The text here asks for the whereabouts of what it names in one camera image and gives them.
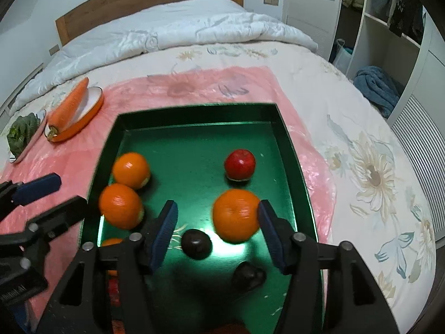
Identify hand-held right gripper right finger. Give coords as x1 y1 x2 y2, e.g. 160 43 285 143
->
257 199 400 334

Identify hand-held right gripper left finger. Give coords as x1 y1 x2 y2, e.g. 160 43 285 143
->
36 200 179 334

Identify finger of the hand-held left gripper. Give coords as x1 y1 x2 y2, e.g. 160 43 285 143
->
27 195 88 241
0 173 62 216

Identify dark plum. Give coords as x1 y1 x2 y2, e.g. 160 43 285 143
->
232 261 266 293
181 229 212 261

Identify orange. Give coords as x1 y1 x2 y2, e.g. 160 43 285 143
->
112 152 152 190
101 238 124 277
99 184 145 230
213 189 261 243

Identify red apple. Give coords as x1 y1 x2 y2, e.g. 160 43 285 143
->
224 149 257 181

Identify green tray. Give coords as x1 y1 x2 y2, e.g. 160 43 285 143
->
79 102 325 334

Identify white plate dark rim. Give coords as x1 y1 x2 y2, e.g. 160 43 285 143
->
9 109 47 164

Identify green leafy vegetable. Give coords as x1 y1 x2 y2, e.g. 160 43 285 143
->
8 112 41 159

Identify carrot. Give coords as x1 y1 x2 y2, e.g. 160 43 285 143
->
47 77 90 138

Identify orange enamel dish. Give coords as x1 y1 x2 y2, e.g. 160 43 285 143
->
45 86 105 143

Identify pink plastic sheet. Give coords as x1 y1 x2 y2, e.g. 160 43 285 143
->
0 66 338 334

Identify white radiator grille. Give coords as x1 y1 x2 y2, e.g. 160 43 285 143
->
391 94 445 240

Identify blue blanket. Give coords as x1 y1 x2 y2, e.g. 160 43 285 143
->
353 65 406 119

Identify white bag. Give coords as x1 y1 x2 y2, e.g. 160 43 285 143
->
334 38 353 73

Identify white duvet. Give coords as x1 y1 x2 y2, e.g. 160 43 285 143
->
14 0 318 112

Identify wooden headboard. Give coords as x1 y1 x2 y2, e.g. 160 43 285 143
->
56 0 244 47

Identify white shelf unit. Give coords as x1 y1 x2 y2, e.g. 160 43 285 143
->
327 0 445 126

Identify white wardrobe door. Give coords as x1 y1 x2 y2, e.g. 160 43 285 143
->
281 0 345 60

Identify hanging dark clothes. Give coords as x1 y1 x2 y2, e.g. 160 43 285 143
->
387 0 426 46

